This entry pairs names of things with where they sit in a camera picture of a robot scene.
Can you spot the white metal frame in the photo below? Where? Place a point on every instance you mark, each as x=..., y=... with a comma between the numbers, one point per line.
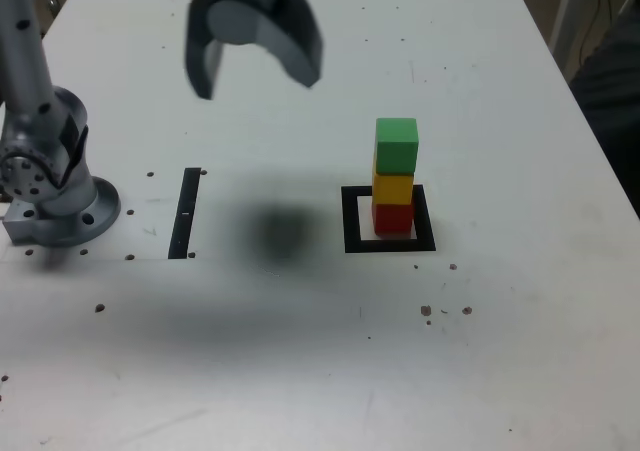
x=562, y=11

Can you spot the green cube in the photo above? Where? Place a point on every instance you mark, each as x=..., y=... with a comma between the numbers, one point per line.
x=396, y=151

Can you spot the black tape strip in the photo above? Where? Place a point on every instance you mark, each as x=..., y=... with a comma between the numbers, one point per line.
x=182, y=221

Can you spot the red cube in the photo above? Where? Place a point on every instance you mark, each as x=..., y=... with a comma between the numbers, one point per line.
x=392, y=219

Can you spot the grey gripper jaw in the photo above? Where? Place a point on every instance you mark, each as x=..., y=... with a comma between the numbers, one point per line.
x=300, y=46
x=200, y=61

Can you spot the yellow cube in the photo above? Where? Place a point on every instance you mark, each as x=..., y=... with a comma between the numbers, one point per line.
x=393, y=189

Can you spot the black tape square outline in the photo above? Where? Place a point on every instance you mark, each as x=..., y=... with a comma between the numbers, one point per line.
x=350, y=221

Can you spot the person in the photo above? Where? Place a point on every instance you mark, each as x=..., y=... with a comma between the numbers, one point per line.
x=615, y=81

